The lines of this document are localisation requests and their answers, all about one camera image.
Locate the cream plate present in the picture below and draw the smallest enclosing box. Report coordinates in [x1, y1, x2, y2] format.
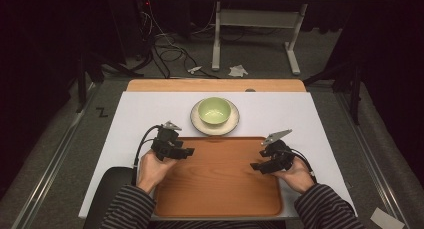
[189, 97, 241, 137]

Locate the white metal desk frame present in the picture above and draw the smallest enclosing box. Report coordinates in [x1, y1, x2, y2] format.
[211, 1, 308, 76]

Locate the white board table cover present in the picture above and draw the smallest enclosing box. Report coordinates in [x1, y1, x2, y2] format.
[78, 91, 358, 220]

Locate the crumpled white paper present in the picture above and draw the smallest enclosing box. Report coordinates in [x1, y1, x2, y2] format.
[228, 64, 249, 78]

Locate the person's right hand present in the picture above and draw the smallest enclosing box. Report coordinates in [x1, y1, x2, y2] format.
[271, 155, 317, 195]

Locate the left hand-held gripper black cable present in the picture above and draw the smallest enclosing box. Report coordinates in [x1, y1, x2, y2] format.
[131, 124, 165, 187]

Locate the wooden tray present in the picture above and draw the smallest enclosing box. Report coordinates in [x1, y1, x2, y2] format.
[153, 136, 284, 219]

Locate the hand-held gripper black cable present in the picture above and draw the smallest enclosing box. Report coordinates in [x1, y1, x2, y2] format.
[131, 124, 165, 187]
[288, 148, 318, 184]

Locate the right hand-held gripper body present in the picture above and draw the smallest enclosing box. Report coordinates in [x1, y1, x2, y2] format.
[260, 128, 296, 173]

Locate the right hand-held gripper black cable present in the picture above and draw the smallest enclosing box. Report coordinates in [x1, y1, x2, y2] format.
[288, 148, 318, 184]

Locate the black stand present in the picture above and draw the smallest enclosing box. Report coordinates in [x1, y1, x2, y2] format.
[302, 60, 365, 126]
[74, 50, 145, 114]

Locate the person's left hand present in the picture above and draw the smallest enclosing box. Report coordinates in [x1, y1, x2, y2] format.
[136, 150, 180, 194]

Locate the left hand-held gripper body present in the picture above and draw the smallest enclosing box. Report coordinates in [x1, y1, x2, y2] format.
[150, 120, 188, 162]

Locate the wooden table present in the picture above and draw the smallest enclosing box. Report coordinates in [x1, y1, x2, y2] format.
[126, 78, 307, 93]

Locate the white paper sheet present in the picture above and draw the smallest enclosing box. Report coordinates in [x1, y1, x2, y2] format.
[369, 206, 406, 229]

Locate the black chair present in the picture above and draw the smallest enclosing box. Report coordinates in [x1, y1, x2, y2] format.
[82, 166, 135, 229]

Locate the metal floor rail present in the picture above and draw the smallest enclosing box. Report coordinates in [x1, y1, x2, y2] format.
[333, 88, 411, 229]
[10, 82, 103, 229]

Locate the green bowl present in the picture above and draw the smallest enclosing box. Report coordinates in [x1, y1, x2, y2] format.
[197, 96, 232, 126]

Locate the tangle of floor cables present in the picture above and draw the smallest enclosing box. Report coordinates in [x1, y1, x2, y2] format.
[134, 0, 221, 80]

